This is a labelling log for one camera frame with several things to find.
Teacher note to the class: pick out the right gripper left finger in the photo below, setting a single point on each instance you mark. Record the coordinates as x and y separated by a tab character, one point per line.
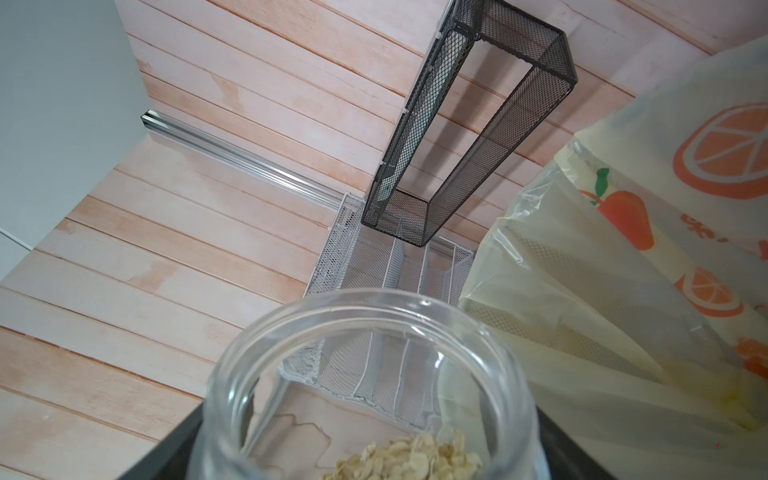
169	460

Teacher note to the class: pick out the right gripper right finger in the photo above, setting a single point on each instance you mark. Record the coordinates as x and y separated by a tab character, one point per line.
566	460

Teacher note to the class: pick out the glass oatmeal jar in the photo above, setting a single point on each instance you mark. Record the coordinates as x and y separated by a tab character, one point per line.
259	425

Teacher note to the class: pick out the white wire mesh shelf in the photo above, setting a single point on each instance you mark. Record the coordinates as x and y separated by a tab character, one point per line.
384	270

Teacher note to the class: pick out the horizontal aluminium frame bar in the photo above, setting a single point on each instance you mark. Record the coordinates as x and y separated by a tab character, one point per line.
241	159

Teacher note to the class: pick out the black wire mesh basket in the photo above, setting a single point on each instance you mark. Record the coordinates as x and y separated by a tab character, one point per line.
442	99

